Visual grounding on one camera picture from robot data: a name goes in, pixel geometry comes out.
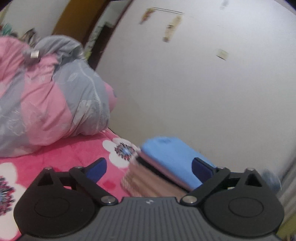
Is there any pink grey quilt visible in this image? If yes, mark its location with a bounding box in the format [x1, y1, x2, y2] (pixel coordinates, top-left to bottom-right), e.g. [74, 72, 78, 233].
[1, 35, 116, 158]

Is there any light blue t-shirt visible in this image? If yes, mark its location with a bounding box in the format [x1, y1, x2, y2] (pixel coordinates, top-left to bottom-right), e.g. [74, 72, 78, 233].
[138, 137, 216, 191]

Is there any pink floral bed blanket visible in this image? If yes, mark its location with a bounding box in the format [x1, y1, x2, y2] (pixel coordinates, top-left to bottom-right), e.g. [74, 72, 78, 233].
[1, 129, 138, 240]

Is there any dark framed wall mirror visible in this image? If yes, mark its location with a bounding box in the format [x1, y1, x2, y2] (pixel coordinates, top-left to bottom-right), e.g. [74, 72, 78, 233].
[84, 1, 132, 70]

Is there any white wall switch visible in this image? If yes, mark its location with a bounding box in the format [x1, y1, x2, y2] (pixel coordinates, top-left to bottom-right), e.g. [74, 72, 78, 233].
[216, 49, 229, 61]

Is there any wooden door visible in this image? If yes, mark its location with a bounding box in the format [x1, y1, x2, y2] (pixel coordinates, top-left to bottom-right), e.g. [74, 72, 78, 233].
[52, 0, 110, 45]

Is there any stack of folded pink clothes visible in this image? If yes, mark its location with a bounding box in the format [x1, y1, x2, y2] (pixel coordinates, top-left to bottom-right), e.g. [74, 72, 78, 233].
[121, 157, 187, 200]

